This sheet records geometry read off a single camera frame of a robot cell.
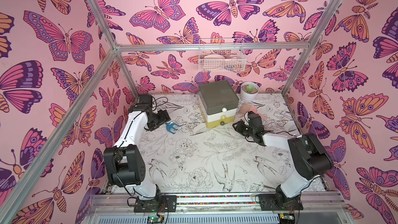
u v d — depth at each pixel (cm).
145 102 69
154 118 73
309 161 47
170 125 103
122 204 73
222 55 95
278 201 66
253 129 76
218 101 90
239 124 87
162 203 73
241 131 86
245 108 113
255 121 75
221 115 94
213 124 99
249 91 109
